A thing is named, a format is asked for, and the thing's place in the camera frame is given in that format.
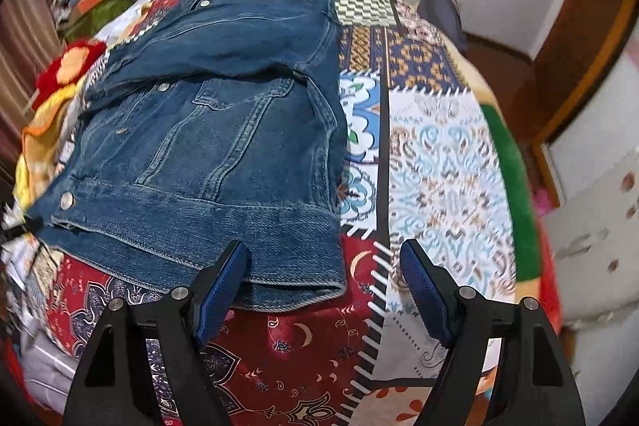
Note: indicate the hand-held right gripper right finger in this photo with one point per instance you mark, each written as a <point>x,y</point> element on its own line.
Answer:
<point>424,291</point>

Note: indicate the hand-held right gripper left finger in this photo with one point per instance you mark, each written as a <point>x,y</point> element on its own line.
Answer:
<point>219,291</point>

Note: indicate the blue denim jacket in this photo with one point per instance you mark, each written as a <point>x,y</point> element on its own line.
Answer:
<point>214,126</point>

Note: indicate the patchwork printed blanket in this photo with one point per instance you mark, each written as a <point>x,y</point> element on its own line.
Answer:
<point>424,166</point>

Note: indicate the multicoloured fleece blanket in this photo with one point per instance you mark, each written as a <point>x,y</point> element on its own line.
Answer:
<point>519,206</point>

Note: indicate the white heart-print sliding door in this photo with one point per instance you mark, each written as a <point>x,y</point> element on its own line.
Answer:
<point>594,231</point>

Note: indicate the heap of papers and bags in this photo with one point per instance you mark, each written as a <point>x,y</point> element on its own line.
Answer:
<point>22,266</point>

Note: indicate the yellow cloth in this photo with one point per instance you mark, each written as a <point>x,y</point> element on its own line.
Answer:
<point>47,136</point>

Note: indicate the red plush toy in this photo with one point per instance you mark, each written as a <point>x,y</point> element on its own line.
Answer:
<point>65,66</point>

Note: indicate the dark backpack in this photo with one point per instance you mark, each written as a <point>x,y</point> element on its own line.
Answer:
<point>442,17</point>

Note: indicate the green patterned cloth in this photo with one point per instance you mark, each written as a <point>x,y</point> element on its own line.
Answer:
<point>107,14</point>

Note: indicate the wooden wardrobe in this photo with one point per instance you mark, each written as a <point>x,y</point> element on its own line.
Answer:
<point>579,31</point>

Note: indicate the striped brown curtain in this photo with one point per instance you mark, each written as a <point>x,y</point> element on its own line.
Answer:
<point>22,56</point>

